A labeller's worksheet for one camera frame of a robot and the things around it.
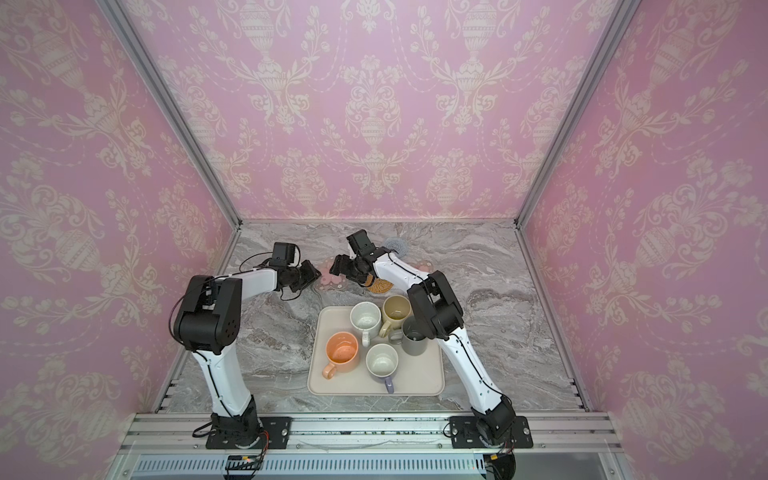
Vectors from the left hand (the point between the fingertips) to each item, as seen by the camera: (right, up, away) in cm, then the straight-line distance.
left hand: (321, 274), depth 102 cm
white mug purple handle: (+22, -24, -17) cm, 36 cm away
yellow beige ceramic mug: (+26, -10, -9) cm, 29 cm away
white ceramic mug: (+16, -13, -10) cm, 23 cm away
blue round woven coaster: (+27, +10, +10) cm, 31 cm away
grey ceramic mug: (+31, -18, -18) cm, 40 cm away
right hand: (+6, +1, -1) cm, 6 cm away
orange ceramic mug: (+10, -21, -15) cm, 28 cm away
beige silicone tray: (+31, -27, -20) cm, 46 cm away
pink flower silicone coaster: (+3, -3, 0) cm, 4 cm away
